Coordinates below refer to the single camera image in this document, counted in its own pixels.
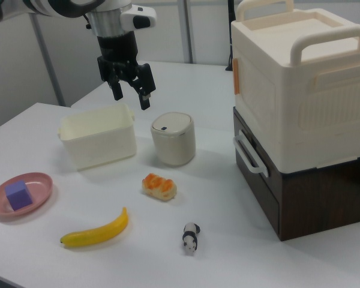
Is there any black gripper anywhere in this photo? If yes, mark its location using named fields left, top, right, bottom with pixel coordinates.
left=95, top=31, right=157, bottom=111

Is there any purple foam cube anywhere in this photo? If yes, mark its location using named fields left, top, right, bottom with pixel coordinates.
left=4, top=180, right=34, bottom=212

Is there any pink plastic plate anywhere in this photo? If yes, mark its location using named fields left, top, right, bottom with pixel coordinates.
left=0, top=172, right=54, bottom=223

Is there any cream open plastic container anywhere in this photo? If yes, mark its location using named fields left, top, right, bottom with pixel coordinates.
left=58, top=103, right=138, bottom=172

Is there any small white lidded bin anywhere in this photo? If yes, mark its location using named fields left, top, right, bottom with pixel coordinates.
left=150, top=112, right=197, bottom=167

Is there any toy bread loaf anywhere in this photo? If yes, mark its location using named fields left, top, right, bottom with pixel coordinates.
left=142, top=173, right=178, bottom=202

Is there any orange box latch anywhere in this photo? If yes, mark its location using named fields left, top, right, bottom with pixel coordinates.
left=233, top=58, right=239, bottom=95

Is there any black clamp stand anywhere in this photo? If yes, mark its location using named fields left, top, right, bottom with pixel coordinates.
left=224, top=0, right=237, bottom=72

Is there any yellow toy banana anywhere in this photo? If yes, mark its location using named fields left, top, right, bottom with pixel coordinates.
left=59, top=206, right=130, bottom=249

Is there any small panda figurine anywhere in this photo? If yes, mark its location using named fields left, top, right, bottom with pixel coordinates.
left=181, top=222, right=202, bottom=256

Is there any dark brown drawer cabinet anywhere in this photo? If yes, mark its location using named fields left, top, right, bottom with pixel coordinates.
left=232, top=106, right=360, bottom=242

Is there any white drawer handle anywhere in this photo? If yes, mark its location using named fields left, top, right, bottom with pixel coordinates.
left=232, top=133, right=270, bottom=175

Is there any cream storage box with handles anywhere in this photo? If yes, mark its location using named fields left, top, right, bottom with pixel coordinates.
left=230, top=0, right=360, bottom=175

